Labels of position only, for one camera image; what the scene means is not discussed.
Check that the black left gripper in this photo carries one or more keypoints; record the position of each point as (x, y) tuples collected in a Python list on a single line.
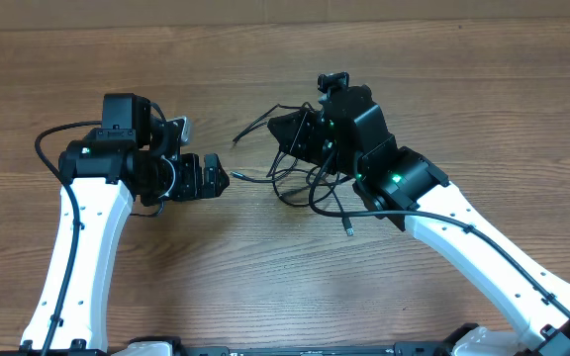
[(190, 187)]

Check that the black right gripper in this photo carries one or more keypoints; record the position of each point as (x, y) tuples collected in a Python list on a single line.
[(304, 125)]

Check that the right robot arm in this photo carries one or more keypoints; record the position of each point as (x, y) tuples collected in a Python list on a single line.
[(401, 185)]

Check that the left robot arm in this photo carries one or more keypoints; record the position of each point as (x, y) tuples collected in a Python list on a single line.
[(131, 154)]

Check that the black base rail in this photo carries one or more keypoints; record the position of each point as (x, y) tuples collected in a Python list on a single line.
[(173, 346)]

